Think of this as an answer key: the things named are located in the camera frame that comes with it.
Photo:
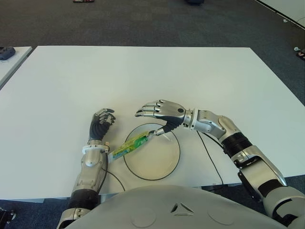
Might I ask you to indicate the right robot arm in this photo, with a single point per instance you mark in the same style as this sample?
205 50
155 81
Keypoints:
252 162

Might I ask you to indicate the black wheeled base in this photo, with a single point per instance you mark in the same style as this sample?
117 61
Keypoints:
6 215

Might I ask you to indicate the small white round object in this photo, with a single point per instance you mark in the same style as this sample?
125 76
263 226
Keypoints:
296 48

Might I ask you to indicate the white plate black rim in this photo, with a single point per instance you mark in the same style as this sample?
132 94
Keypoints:
157 157

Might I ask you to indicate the dark blue game controller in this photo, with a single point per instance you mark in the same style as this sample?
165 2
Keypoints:
6 53

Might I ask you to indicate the black red sandal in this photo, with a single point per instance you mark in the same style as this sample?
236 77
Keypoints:
301 54

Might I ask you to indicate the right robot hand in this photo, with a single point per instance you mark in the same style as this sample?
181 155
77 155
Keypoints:
169 111

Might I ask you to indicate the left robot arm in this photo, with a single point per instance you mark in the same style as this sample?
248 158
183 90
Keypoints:
90 167

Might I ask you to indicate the green white toothpaste tube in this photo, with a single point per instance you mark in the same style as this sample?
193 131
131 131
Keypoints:
131 145

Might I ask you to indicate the white side table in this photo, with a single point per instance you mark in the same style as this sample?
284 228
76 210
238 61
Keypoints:
12 66

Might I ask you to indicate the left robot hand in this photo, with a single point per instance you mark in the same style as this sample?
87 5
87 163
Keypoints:
97 130

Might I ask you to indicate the grey robot torso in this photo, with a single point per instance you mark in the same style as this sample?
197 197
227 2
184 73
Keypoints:
166 210

